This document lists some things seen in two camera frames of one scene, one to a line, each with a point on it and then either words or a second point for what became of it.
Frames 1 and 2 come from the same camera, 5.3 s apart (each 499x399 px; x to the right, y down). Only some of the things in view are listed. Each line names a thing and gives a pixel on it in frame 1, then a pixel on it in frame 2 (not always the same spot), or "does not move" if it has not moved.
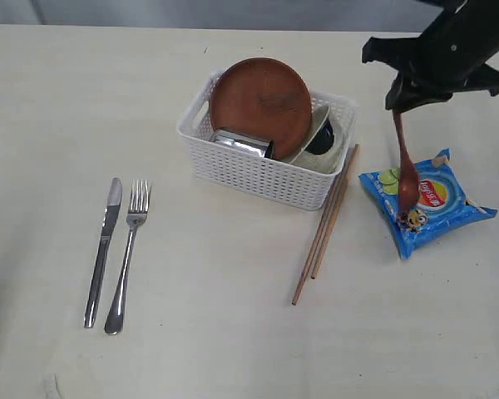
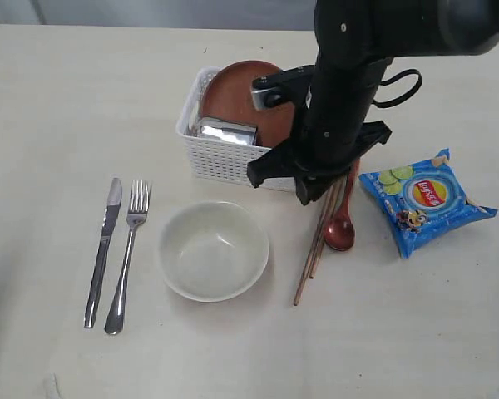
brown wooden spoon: x=409 y=183 → x=339 y=231
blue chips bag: x=442 y=204 does not move
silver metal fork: x=137 y=210 does not move
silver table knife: x=112 y=205 does not move
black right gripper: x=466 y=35 → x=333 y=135
